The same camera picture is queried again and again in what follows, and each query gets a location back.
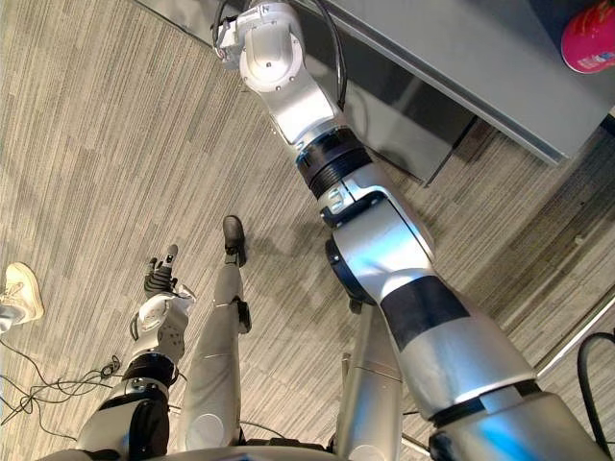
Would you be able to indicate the person's white shoe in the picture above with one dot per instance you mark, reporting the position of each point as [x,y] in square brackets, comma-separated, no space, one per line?
[21,288]

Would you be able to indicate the right robot leg silver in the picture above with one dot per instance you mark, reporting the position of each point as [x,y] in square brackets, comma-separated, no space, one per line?
[370,398]

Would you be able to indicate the pink canister with label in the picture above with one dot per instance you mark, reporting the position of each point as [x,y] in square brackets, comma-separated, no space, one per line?
[588,33]

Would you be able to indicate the metal partition floor rail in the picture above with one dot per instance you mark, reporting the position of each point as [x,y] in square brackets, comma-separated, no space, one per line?
[576,333]

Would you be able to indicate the left robot foot dark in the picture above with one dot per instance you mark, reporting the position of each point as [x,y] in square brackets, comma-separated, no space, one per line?
[234,230]

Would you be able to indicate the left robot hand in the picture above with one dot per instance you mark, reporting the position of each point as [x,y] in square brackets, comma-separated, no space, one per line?
[161,276]

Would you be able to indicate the robot leg silver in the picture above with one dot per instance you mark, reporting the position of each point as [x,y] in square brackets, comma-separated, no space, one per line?
[216,346]
[370,398]

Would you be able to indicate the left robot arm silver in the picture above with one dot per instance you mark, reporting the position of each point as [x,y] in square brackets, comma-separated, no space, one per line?
[163,331]

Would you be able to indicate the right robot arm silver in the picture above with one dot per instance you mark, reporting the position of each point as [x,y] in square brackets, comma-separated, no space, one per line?
[384,249]

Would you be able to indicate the silver robot torso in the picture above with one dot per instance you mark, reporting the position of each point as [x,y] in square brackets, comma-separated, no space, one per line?
[192,453]

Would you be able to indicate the left robot leg silver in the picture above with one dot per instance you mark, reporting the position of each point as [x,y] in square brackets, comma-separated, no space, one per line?
[216,346]

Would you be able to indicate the grey metal shelf unit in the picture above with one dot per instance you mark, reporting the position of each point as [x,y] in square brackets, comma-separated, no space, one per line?
[432,57]

